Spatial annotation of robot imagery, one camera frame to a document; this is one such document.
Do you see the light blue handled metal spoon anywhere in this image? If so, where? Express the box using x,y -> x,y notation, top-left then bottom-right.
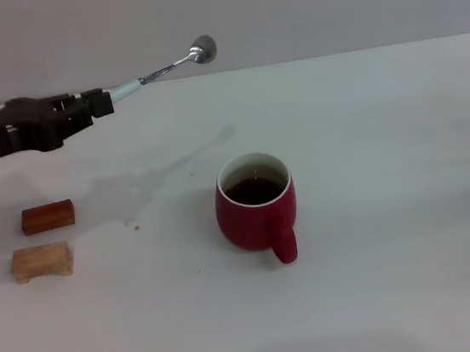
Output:
104,33 -> 223,104

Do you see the red ceramic mug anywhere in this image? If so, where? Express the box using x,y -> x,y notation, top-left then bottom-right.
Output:
209,147 -> 305,273

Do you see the dark reddish wooden block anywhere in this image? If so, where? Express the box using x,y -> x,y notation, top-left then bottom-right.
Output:
19,199 -> 77,236

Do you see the light wooden rest block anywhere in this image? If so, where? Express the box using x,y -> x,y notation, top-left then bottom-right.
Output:
8,242 -> 77,286

